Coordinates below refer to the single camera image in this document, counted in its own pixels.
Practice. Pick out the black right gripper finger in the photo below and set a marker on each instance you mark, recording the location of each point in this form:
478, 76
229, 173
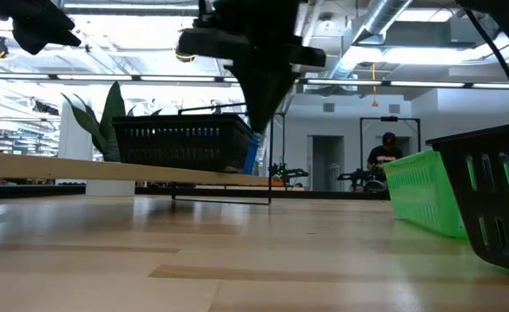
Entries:
276, 86
247, 91

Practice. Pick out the blue plastic basket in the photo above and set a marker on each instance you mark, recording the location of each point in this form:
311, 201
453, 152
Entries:
250, 160

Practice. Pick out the black plastic basket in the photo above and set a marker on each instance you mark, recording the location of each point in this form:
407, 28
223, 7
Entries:
453, 195
184, 151

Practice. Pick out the green plastic basket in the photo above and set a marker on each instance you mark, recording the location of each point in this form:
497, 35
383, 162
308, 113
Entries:
423, 195

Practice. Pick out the background black robot arm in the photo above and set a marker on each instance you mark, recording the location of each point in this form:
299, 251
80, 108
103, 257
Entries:
289, 173
358, 177

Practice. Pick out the green leafy plant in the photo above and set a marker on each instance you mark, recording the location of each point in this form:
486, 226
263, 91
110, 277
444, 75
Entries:
111, 112

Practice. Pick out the person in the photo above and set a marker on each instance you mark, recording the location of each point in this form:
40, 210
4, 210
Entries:
384, 156

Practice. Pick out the background black rig frame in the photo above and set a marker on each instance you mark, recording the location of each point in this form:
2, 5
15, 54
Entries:
388, 118

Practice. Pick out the black aluminium rig frame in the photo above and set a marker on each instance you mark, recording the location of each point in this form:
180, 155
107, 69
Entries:
323, 195

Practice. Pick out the silver ventilation duct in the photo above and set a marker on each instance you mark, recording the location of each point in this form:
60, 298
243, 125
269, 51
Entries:
384, 17

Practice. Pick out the wooden shelf black metal frame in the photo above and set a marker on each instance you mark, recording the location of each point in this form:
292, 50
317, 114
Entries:
63, 169

